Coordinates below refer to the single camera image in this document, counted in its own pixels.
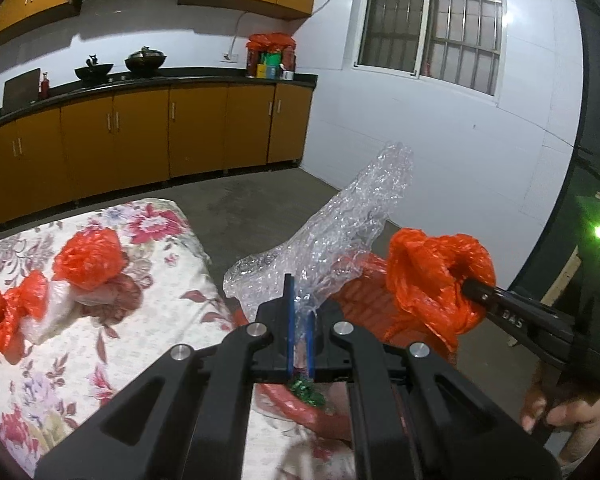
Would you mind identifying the small green foil wrapper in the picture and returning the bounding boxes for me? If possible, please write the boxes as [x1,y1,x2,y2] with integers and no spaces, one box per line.
[287,377,327,409]

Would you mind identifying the white outlet cable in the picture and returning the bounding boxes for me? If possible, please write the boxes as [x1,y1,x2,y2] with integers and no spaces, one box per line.
[229,9,247,56]

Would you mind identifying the barred sliding window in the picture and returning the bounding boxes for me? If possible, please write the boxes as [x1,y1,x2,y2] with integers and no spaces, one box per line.
[353,0,505,97]

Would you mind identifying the black kitchen countertop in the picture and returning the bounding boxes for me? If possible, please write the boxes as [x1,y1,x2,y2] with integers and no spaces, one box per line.
[0,73,319,137]

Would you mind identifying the person's right hand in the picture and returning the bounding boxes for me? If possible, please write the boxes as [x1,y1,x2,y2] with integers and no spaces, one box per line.
[520,380,600,464]

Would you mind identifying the floral tablecloth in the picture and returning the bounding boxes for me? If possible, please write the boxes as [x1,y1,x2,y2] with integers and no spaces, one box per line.
[0,198,357,480]

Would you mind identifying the orange base cabinets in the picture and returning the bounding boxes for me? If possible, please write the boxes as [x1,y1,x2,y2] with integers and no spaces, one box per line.
[0,82,314,234]

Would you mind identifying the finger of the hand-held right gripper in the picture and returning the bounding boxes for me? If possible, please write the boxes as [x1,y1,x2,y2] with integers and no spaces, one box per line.
[461,279,581,357]

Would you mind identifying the dark cutting board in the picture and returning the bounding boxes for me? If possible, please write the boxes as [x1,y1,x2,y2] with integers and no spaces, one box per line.
[2,68,42,110]

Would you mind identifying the clear plastic bag on table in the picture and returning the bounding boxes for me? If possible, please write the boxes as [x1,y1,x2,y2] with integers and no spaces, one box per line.
[22,279,142,347]

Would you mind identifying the black wok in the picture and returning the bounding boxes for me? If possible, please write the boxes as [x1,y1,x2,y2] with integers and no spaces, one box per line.
[74,54,115,82]

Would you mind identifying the red plastic bag on containers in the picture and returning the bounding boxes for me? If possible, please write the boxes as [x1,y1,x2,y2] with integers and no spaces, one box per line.
[245,32,297,56]

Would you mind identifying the black pot with lid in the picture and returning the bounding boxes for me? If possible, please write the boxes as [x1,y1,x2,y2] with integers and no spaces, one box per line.
[124,45,165,74]

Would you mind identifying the cream wooden frame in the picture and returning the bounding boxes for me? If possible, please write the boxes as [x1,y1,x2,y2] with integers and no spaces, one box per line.
[540,192,600,312]

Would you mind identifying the red plastic bag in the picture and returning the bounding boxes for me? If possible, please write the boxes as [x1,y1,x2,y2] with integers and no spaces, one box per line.
[383,227,497,367]
[0,269,50,352]
[245,32,297,56]
[52,227,129,292]

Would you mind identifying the clear bubble wrap sheet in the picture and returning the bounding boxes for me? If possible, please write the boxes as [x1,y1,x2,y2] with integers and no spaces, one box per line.
[223,140,415,319]

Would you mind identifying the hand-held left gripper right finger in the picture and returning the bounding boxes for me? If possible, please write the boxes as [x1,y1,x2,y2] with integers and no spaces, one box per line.
[304,302,564,480]

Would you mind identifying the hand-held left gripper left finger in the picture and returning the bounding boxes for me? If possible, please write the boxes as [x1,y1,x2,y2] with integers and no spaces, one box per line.
[32,272,301,480]

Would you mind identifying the green container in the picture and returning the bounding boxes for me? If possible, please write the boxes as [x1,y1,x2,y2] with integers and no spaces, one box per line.
[260,50,282,79]

